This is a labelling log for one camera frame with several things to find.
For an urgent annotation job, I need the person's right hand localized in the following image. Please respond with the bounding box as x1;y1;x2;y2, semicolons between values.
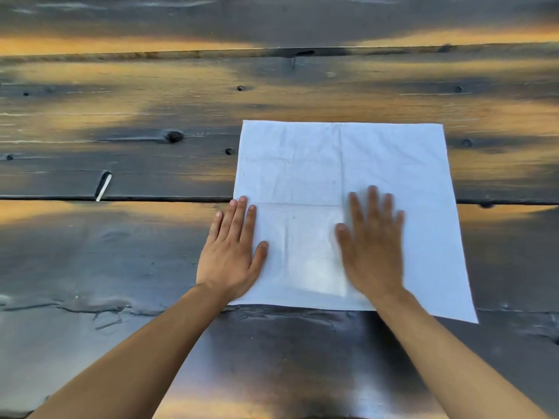
335;185;406;301

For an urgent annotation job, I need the person's left hand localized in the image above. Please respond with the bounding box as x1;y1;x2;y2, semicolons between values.
196;196;269;301

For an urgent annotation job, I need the white square cloth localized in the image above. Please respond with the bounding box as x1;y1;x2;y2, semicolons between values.
228;120;479;324

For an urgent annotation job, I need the person's right forearm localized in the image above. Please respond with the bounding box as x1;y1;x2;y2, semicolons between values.
371;289;550;419

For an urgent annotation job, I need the person's left forearm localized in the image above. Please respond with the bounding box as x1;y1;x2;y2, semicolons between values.
27;283;236;419

